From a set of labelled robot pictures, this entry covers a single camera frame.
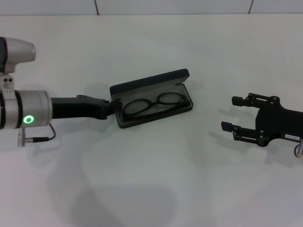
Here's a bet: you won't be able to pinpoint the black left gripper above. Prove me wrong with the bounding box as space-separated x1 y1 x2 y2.
50 94 118 121

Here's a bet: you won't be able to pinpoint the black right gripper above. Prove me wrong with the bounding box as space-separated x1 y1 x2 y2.
221 93 303 147

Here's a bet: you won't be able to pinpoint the black glasses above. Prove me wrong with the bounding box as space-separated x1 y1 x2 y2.
123 92 187 118

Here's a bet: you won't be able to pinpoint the black glasses case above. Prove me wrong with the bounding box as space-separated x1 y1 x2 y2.
109 68 194 130

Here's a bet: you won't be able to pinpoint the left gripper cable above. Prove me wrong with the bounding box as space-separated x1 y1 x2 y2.
17 123 56 147

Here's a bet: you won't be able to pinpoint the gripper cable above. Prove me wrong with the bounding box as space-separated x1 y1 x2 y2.
294 139 303 157
17 123 56 147

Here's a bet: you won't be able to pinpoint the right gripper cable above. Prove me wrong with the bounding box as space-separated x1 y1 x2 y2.
294 139 303 157

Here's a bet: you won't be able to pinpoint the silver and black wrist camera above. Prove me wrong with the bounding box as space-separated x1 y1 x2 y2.
0 36 37 92

